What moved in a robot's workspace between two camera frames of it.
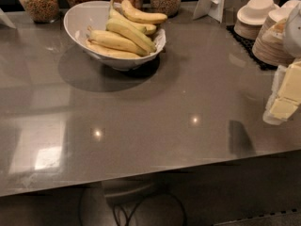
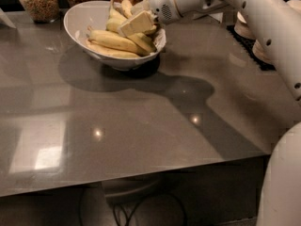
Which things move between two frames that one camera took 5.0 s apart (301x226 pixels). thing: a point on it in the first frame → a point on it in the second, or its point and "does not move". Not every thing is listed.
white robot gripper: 293,32 → 164,4
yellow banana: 132,34 does not move
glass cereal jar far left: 39,1 does not move
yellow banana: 110,52 does not move
